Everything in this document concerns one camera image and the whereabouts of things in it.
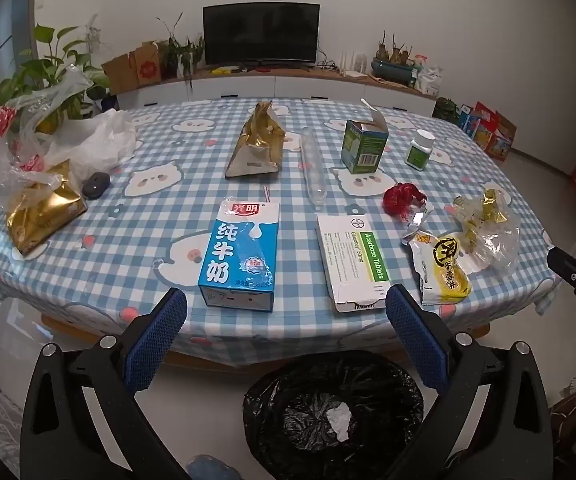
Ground black television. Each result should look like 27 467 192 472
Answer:
203 2 320 67

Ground blue printed box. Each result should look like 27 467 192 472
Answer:
460 105 484 136

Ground yellow snack wrapper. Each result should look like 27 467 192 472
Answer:
408 232 473 306

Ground cardboard box red flower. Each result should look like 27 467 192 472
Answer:
135 41 163 86

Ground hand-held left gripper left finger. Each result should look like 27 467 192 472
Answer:
20 287 191 480

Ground blue checked tablecloth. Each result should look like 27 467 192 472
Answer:
0 97 561 373

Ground clear plastic bag red print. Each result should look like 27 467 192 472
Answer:
0 65 93 211

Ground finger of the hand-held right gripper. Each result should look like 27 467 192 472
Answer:
547 246 576 288

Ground pothos plant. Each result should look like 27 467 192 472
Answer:
0 22 113 126

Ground blue slipper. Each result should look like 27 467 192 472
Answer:
188 454 241 480

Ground cardboard box colourful print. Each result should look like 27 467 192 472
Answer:
485 115 517 162

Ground blue white milk carton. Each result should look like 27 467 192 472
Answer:
198 187 281 313

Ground clear bag of gold wrappers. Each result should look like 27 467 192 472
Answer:
453 187 521 276

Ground white pill bottle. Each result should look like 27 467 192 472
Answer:
406 129 435 169

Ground red wrapper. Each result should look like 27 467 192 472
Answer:
383 183 429 218

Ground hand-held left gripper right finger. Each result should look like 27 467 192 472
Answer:
383 284 554 480

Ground red printed box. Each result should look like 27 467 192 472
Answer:
473 101 501 146

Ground white router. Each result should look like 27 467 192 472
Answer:
340 50 369 80

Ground white packet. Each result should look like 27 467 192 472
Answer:
418 65 444 97

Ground gold foil bag red label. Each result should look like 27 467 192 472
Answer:
5 160 88 256

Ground green cardboard box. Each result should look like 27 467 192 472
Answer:
341 98 389 175

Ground clear plastic tube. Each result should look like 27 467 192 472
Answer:
300 126 329 207

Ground white television cabinet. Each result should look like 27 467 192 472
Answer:
115 65 436 116

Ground pale spindly plant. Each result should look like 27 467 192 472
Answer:
85 14 108 61

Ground white green medicine box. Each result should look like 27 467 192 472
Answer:
316 213 393 314

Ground white plastic bag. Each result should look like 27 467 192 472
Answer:
48 109 138 181

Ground grey computer mouse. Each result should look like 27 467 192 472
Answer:
82 171 111 198

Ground silver foil wrapper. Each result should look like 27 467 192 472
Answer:
400 202 436 243

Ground waste bin black liner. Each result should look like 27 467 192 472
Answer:
243 351 425 480

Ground small green floor plant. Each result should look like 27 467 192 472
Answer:
433 97 461 123

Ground bonsai in blue pot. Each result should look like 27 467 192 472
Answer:
370 30 415 86

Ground green potted plant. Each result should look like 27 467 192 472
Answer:
157 12 206 93

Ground white crumpled paper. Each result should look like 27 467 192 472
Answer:
325 405 353 443

